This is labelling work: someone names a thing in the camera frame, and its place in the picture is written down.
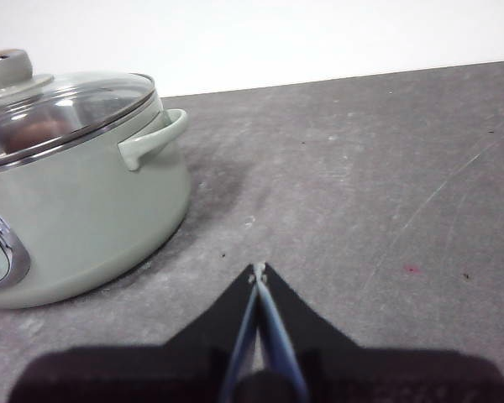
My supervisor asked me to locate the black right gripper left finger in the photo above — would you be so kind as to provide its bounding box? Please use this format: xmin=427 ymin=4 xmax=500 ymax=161
xmin=7 ymin=263 xmax=261 ymax=403

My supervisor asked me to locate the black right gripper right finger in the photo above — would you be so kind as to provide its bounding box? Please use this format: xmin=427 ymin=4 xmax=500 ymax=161
xmin=258 ymin=262 xmax=504 ymax=403

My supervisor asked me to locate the glass lid with green knob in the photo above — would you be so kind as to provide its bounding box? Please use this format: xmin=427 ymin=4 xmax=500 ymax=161
xmin=0 ymin=49 xmax=159 ymax=170

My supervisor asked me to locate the pale green electric pot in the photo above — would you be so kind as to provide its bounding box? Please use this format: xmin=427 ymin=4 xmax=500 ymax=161
xmin=0 ymin=73 xmax=193 ymax=311

